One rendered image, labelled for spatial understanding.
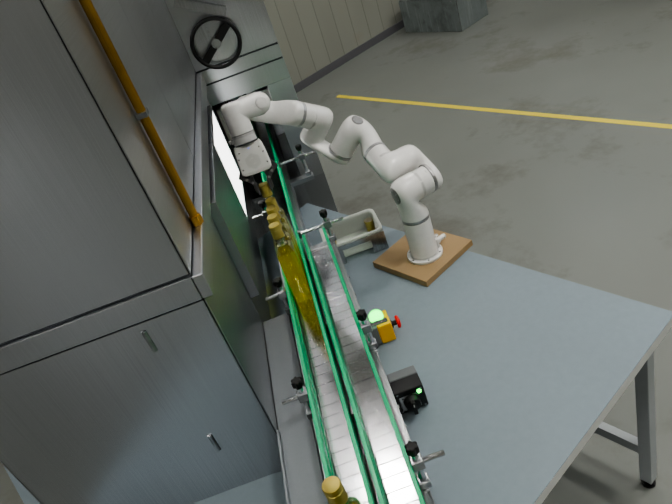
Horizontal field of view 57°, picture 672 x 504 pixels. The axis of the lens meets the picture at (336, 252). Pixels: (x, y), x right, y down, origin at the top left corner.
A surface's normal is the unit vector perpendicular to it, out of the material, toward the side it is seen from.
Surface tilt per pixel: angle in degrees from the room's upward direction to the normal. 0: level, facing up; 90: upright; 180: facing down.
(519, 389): 0
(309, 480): 0
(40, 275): 90
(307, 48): 90
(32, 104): 90
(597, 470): 0
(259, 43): 90
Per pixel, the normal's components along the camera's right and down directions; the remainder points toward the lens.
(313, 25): 0.65, 0.24
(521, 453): -0.29, -0.79
